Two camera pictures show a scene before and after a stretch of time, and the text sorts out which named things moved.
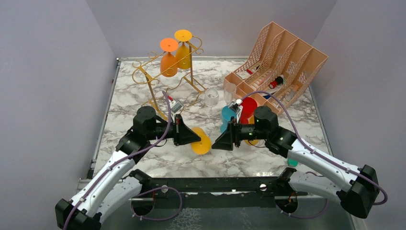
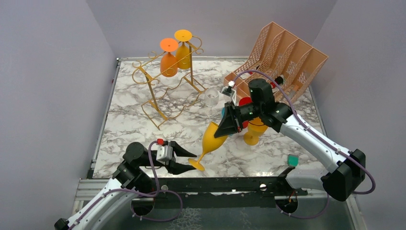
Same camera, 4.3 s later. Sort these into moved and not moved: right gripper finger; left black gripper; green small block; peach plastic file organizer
Moved: left black gripper; right gripper finger
Not moved: green small block; peach plastic file organizer
